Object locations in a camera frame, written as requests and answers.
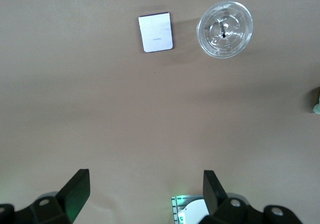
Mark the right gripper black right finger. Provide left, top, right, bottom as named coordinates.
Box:
left=197, top=169, right=305, bottom=224

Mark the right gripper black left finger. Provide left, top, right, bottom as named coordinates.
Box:
left=0, top=168, right=91, bottom=224

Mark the lilac phone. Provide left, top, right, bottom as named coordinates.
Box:
left=137, top=12, right=175, bottom=54

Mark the brown table cover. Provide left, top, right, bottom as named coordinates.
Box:
left=0, top=0, right=320, bottom=224

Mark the grey totoro plush toy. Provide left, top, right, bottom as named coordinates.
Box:
left=311, top=86, right=320, bottom=114

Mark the clear plastic cup with lid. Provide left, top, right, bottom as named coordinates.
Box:
left=196, top=1, right=254, bottom=60

